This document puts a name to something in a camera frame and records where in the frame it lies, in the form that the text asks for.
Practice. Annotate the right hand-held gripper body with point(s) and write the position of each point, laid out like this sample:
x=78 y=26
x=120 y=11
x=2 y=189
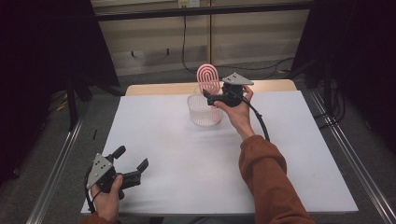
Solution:
x=233 y=90

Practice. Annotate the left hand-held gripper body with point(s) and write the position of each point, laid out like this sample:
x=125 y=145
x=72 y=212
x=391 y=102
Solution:
x=101 y=171

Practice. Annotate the clear perforated plastic basket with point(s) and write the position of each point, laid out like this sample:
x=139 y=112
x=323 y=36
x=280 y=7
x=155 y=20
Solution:
x=200 y=113

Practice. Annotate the pink hairbrush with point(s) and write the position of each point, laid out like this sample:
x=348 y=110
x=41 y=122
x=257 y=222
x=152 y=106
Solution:
x=208 y=77

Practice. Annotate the person's right hand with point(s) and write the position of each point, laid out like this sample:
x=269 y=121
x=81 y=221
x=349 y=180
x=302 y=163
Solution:
x=239 y=119

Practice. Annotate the person's left hand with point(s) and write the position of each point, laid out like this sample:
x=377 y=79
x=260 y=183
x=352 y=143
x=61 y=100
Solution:
x=107 y=203

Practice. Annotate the small black floor piece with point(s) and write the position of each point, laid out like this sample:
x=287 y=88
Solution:
x=94 y=134

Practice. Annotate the white table sheet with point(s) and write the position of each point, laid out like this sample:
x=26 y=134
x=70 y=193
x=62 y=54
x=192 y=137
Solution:
x=180 y=174

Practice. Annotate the wooden table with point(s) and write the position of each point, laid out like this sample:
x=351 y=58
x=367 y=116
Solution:
x=155 y=89

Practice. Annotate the black metal stand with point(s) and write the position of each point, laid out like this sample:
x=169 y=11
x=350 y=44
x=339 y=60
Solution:
x=327 y=87
x=72 y=102

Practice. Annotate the black horizontal metal bar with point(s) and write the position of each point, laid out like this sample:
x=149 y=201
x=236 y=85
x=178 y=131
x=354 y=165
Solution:
x=202 y=11

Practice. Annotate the dark curtain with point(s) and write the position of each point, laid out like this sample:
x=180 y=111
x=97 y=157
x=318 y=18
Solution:
x=40 y=62
x=358 y=46

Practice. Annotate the metal floor rail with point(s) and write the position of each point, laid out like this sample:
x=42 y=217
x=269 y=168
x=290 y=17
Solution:
x=367 y=177
x=53 y=180

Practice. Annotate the small black wall peg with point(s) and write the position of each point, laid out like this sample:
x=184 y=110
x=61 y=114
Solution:
x=132 y=53
x=168 y=51

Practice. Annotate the white wall socket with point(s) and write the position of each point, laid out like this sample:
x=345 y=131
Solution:
x=188 y=2

